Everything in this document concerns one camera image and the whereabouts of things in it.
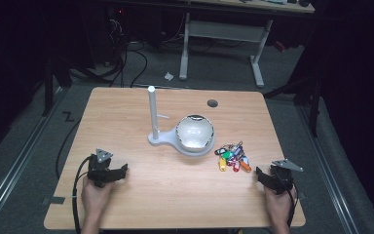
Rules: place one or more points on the crumpled white paper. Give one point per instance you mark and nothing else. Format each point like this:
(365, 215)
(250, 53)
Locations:
(168, 76)

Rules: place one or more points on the bunch of colourful key tags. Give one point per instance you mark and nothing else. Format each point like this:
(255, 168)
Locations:
(233, 157)

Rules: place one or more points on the person's right hand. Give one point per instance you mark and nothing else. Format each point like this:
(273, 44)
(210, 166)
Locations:
(277, 208)

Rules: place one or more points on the grey floor tape strip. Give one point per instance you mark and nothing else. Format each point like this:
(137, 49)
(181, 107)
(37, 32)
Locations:
(56, 200)

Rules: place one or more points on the black zigzag floor tape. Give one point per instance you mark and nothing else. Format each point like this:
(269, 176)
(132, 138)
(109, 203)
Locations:
(68, 116)

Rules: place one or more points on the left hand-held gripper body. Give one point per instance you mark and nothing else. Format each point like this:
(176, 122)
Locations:
(99, 170)

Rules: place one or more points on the shiny white bowl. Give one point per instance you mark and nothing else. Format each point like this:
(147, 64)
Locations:
(194, 133)

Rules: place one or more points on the black metal stand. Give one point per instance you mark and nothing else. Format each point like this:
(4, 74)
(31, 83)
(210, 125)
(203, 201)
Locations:
(48, 87)

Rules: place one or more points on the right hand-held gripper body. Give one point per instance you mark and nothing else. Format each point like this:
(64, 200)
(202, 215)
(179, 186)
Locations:
(284, 177)

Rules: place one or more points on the white-framed wooden desk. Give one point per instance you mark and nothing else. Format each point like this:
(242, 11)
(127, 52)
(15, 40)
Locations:
(222, 31)

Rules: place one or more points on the metal floor rail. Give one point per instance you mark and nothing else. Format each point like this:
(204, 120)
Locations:
(329, 169)
(11, 169)

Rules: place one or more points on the dark round table grommet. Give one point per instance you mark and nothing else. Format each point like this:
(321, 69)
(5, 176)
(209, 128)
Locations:
(212, 103)

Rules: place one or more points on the white stand with pole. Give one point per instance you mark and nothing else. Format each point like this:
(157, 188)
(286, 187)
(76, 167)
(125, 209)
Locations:
(157, 138)

